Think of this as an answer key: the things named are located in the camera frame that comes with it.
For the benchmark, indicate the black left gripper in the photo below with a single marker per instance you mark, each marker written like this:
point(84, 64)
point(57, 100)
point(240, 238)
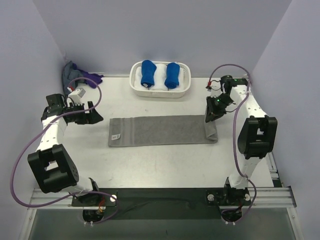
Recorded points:
point(86, 114)

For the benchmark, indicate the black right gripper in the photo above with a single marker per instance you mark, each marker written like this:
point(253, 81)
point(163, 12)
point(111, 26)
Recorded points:
point(213, 109)

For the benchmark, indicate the grey towel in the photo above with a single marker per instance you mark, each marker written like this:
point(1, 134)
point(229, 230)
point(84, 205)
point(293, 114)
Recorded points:
point(161, 130)

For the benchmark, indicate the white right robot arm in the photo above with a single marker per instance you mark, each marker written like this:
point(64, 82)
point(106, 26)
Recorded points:
point(253, 131)

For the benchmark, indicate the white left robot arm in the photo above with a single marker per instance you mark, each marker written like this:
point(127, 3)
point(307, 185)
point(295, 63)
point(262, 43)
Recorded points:
point(52, 166)

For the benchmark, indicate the purple cloth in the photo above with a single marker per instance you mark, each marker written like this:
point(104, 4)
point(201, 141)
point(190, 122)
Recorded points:
point(96, 79)

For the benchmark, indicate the blue grey cloth pile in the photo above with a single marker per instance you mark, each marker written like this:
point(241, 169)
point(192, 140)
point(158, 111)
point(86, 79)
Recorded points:
point(69, 73)

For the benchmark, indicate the right blue rolled towel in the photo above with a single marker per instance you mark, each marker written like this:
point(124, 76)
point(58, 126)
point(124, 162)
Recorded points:
point(172, 75)

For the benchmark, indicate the blue rolled towel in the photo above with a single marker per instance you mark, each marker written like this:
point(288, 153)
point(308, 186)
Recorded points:
point(148, 69)
point(172, 75)

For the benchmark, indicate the left blue rolled towel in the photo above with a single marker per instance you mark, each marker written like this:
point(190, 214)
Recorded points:
point(148, 69)

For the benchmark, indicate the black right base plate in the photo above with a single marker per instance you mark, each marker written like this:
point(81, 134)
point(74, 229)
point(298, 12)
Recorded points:
point(228, 197)

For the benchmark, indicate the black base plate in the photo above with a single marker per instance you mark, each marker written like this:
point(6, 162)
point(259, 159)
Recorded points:
point(228, 197)
point(92, 200)

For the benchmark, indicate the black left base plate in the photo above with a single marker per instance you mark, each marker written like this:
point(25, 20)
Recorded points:
point(92, 200)

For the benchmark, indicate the aluminium right side rail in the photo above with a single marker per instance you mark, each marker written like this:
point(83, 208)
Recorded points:
point(273, 170)

